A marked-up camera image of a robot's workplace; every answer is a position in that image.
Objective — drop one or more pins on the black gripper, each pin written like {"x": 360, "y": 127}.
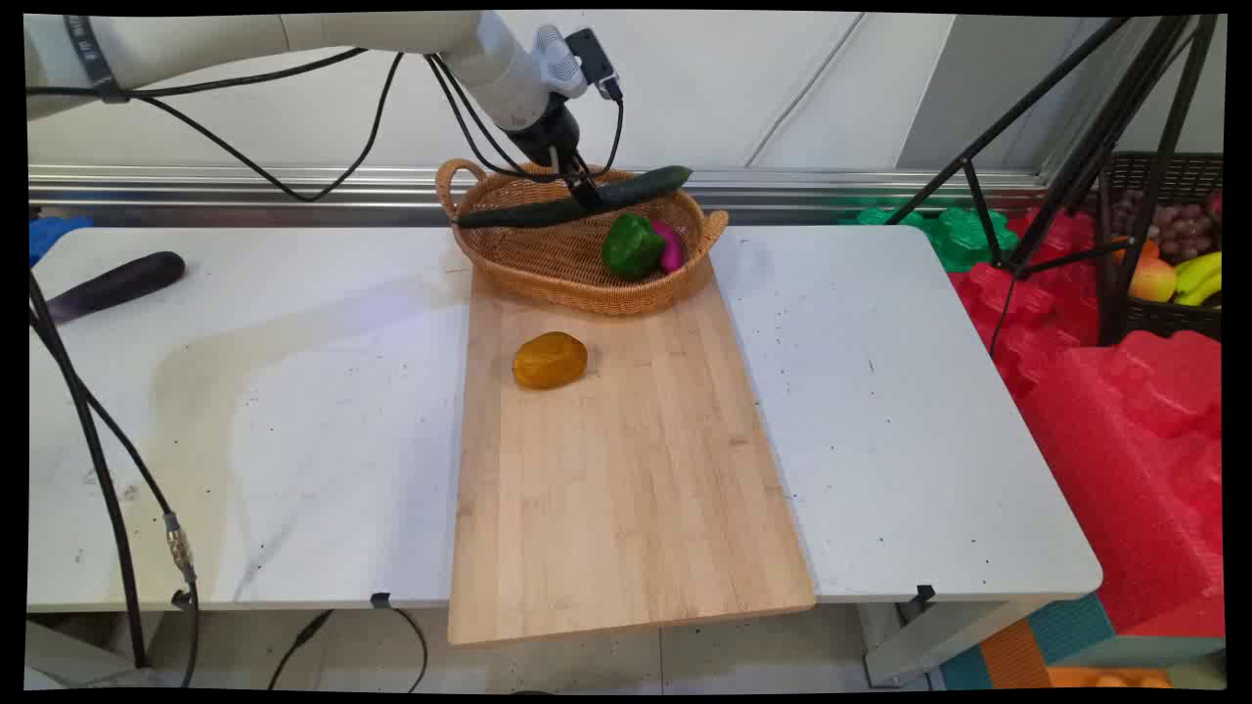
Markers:
{"x": 544, "y": 132}

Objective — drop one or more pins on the dark green cucumber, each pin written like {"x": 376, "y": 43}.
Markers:
{"x": 518, "y": 212}

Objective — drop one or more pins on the yellow-brown potato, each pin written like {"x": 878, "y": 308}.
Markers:
{"x": 550, "y": 360}

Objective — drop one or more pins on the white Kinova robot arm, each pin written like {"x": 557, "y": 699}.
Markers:
{"x": 293, "y": 34}

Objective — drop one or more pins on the green bell pepper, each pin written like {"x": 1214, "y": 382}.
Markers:
{"x": 633, "y": 244}

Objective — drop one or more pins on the woven wicker basket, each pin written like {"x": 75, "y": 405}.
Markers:
{"x": 558, "y": 269}

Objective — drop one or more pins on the magenta toy vegetable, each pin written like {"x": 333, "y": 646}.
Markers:
{"x": 671, "y": 249}

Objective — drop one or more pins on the wooden cutting board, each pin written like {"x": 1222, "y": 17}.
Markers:
{"x": 626, "y": 469}

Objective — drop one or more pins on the green foam mat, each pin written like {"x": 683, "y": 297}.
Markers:
{"x": 963, "y": 240}

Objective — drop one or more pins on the dark purple eggplant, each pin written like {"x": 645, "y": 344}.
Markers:
{"x": 117, "y": 284}

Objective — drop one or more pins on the black tripod stand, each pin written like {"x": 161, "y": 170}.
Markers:
{"x": 1086, "y": 147}

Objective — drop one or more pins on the blue foam piece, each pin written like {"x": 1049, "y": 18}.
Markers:
{"x": 54, "y": 238}

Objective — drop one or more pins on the yellow-red peach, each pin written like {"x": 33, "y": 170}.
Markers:
{"x": 1152, "y": 281}

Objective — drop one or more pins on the white table leg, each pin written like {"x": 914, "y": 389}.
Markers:
{"x": 939, "y": 640}

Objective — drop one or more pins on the black wicker fruit basket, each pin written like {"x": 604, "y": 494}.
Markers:
{"x": 1159, "y": 318}

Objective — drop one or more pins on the purple grape bunch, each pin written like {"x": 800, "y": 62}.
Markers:
{"x": 1179, "y": 227}

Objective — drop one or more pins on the red foam mat stack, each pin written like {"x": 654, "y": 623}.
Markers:
{"x": 1125, "y": 440}

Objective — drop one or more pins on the yellow banana bunch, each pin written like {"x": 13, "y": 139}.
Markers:
{"x": 1201, "y": 276}

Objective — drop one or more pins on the teal and orange foam mat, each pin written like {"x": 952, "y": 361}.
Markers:
{"x": 1066, "y": 650}

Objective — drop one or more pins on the gray camera mount bracket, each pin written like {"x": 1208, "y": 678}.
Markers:
{"x": 558, "y": 59}

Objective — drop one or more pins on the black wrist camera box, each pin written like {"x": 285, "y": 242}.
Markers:
{"x": 592, "y": 57}

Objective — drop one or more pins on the metal wall rail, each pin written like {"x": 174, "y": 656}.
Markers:
{"x": 245, "y": 191}

